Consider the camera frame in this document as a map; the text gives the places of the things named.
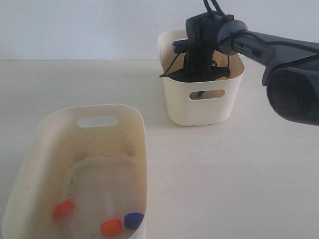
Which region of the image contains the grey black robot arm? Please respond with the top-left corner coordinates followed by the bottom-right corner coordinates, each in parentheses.
top-left (164, 12), bottom-right (319, 125)

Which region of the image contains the blue-capped clear tube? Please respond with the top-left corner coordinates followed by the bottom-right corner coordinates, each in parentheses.
top-left (124, 212), bottom-right (144, 230)

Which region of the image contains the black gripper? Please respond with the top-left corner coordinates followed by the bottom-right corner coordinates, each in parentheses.
top-left (165, 14), bottom-right (230, 98)

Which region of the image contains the orange-capped clear tube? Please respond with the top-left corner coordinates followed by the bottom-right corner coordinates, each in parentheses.
top-left (53, 200), bottom-right (76, 222)
top-left (100, 192), bottom-right (122, 237)

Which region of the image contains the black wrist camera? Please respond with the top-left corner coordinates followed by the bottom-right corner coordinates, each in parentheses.
top-left (171, 39), bottom-right (189, 54)

